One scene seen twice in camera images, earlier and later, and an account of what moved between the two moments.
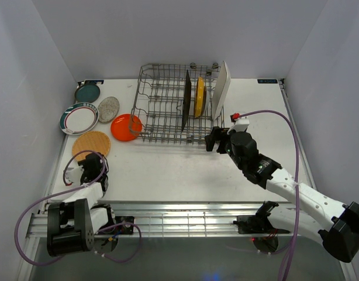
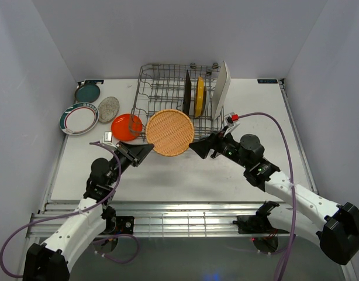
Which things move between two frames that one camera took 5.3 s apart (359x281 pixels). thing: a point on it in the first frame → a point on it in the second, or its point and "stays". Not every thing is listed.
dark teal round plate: [87, 93] stays
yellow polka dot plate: [200, 98] stays
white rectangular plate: [221, 86] stays
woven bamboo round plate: [90, 140] → [170, 131]
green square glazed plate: [187, 98] stays
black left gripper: [84, 175] → [134, 153]
